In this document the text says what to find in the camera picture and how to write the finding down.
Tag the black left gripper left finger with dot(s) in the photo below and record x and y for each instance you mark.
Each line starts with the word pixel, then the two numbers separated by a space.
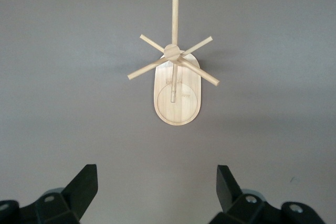
pixel 78 192

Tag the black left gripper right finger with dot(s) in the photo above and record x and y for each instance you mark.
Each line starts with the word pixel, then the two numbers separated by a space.
pixel 228 190

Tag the wooden cup rack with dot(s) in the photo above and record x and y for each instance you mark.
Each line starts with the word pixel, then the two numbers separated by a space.
pixel 176 108

